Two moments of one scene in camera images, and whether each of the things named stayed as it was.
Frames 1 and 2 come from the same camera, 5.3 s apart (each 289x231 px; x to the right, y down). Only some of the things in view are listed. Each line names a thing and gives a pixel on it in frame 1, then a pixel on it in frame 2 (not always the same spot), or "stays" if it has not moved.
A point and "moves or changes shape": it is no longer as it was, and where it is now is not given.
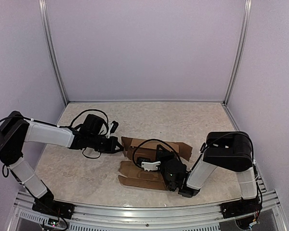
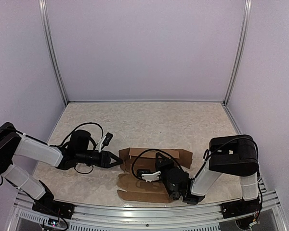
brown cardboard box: x=134 y=174 moves or changes shape
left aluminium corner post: x=42 y=4 stays
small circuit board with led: x=53 y=222 stays
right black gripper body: x=167 y=157 stays
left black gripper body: x=105 y=147 to x=97 y=161
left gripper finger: x=122 y=148 to x=114 y=160
